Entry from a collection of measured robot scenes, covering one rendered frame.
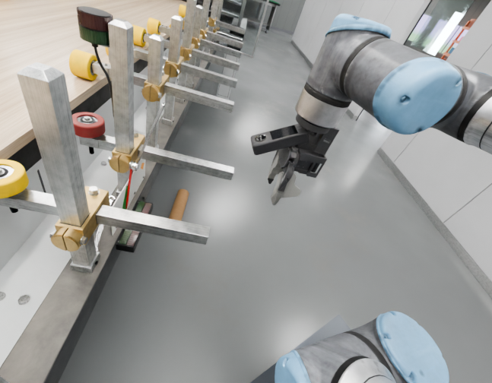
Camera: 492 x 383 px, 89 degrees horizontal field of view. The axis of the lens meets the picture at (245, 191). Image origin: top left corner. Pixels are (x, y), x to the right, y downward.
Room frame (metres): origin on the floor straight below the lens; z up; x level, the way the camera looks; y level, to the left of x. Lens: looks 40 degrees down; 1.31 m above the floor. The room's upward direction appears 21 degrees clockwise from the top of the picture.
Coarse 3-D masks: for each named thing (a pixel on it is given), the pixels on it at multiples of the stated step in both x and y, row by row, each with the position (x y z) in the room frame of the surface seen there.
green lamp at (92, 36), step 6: (78, 24) 0.48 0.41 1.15; (84, 30) 0.47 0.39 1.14; (90, 30) 0.47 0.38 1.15; (84, 36) 0.47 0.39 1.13; (90, 36) 0.47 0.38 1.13; (96, 36) 0.48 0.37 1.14; (102, 36) 0.48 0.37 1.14; (108, 36) 0.50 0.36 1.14; (90, 42) 0.47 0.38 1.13; (96, 42) 0.48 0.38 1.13; (102, 42) 0.48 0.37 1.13; (108, 42) 0.49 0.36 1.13
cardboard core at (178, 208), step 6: (180, 192) 1.22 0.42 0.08; (186, 192) 1.25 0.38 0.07; (180, 198) 1.16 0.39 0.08; (186, 198) 1.20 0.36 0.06; (174, 204) 1.11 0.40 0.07; (180, 204) 1.11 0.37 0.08; (174, 210) 1.05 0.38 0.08; (180, 210) 1.07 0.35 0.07; (174, 216) 1.01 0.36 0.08; (180, 216) 1.04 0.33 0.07
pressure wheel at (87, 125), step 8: (80, 112) 0.54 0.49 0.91; (88, 112) 0.56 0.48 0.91; (80, 120) 0.51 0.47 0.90; (88, 120) 0.52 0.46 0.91; (96, 120) 0.54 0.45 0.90; (80, 128) 0.49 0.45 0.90; (88, 128) 0.50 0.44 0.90; (96, 128) 0.51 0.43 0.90; (104, 128) 0.54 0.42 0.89; (80, 136) 0.49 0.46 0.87; (88, 136) 0.50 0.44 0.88; (96, 136) 0.51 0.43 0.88
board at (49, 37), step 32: (0, 0) 1.12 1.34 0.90; (32, 0) 1.28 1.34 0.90; (64, 0) 1.48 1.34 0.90; (96, 0) 1.73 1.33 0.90; (128, 0) 2.07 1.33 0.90; (160, 0) 2.55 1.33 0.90; (0, 32) 0.83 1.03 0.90; (32, 32) 0.93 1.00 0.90; (64, 32) 1.04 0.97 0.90; (0, 64) 0.63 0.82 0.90; (64, 64) 0.78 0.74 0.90; (0, 96) 0.49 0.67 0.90; (0, 128) 0.39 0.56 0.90; (32, 128) 0.42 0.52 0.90
